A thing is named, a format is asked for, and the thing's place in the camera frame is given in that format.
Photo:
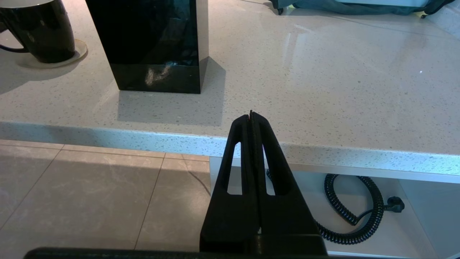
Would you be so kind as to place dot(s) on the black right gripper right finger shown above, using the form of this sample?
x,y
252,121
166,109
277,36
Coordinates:
x,y
287,216

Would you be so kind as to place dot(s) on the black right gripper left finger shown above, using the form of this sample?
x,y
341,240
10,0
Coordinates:
x,y
230,216

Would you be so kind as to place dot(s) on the black white tissue box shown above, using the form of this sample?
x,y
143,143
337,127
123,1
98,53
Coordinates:
x,y
151,46

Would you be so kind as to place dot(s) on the round beige coaster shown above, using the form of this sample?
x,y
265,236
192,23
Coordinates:
x,y
81,50

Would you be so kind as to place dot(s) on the black mug white inside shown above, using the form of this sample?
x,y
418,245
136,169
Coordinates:
x,y
43,32

